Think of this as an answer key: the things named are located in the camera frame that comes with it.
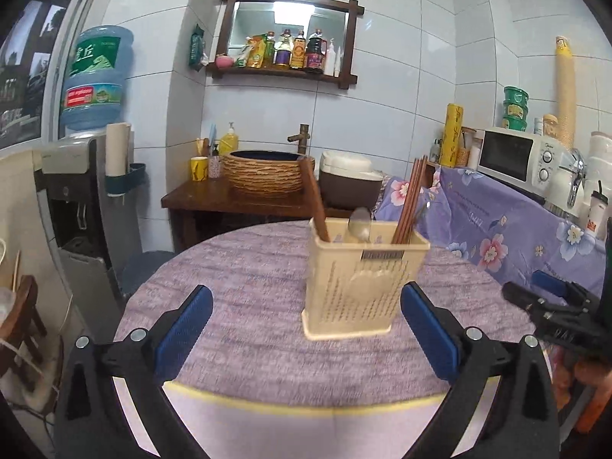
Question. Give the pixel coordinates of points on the yellow pouch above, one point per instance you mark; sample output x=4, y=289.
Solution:
x=257, y=52

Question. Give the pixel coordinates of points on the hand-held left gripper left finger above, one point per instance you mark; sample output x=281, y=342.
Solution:
x=184, y=334

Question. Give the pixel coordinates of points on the white microwave oven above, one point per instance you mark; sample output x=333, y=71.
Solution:
x=511, y=155

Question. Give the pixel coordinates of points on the white paper cup tube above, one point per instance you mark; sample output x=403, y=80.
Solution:
x=117, y=150

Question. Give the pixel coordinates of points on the green glass bottle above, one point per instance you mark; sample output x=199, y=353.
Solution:
x=270, y=50

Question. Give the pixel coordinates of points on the light blue tube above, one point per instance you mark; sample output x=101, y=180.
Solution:
x=212, y=134

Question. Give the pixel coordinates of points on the yellow roll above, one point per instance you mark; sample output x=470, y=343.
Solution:
x=452, y=136

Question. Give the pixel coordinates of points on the dark wooden chair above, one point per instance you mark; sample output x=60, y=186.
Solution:
x=24, y=296

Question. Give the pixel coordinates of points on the green packet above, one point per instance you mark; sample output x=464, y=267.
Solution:
x=196, y=48

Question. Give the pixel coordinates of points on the white plastic container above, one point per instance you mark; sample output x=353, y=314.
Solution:
x=600, y=153

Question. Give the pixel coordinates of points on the drink cup with straw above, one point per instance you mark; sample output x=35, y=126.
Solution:
x=595, y=213

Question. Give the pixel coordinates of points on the wooden framed mirror shelf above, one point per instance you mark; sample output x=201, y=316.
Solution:
x=287, y=72

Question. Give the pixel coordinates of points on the yellow lidded jar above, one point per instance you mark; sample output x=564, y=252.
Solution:
x=550, y=126

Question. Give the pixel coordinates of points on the window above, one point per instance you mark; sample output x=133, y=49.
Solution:
x=28, y=57

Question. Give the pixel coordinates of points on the dark wooden counter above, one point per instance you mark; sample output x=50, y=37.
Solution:
x=215, y=201

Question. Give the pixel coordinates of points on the water dispenser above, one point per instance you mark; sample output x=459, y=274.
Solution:
x=71, y=210

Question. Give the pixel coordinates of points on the sauce bottle with orange label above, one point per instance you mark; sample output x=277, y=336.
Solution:
x=299, y=52

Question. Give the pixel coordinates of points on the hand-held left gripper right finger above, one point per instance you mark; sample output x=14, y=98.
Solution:
x=430, y=334

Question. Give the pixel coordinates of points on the brown and white rice cooker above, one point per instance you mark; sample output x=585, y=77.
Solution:
x=349, y=186

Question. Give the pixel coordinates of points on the tall stack of paper cups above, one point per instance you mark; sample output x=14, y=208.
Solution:
x=565, y=95

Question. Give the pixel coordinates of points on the blue water bottle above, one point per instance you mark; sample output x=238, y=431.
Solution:
x=95, y=81

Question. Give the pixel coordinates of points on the yellow soap pump bottle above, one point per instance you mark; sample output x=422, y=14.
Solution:
x=228, y=143

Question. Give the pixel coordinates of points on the person's right hand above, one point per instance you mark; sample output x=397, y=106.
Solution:
x=593, y=373

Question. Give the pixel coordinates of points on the white pump bottle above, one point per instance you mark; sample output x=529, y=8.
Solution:
x=330, y=62

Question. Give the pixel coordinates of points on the small white tube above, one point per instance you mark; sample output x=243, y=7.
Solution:
x=339, y=62

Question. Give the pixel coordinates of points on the yellow cup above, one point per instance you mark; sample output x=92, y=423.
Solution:
x=199, y=169

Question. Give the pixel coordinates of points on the brass faucet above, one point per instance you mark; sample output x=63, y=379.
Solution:
x=303, y=138

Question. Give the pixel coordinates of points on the purple floral cloth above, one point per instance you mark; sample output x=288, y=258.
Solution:
x=502, y=229

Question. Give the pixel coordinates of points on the white and green pouch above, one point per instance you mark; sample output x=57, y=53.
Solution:
x=242, y=57

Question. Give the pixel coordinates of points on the pink round object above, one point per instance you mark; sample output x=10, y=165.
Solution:
x=223, y=61

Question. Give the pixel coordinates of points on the blue cup holder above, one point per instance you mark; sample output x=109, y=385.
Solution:
x=131, y=177

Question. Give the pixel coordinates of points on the white and steel kettle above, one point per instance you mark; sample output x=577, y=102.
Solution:
x=569, y=181

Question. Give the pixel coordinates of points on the sauce bottle with purple label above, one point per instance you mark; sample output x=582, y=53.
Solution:
x=283, y=52

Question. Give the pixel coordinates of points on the brown wooden chopstick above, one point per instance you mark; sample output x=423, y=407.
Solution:
x=415, y=201
x=405, y=201
x=319, y=201
x=410, y=201

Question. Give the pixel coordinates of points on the woven basket wash basin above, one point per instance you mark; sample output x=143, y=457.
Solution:
x=267, y=177

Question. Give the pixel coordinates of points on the cream plastic utensil holder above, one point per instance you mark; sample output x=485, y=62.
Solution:
x=363, y=296

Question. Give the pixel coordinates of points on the dark soy sauce bottle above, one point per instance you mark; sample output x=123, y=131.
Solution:
x=314, y=55

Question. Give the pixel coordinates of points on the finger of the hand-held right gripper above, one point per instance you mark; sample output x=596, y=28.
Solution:
x=550, y=283
x=526, y=299

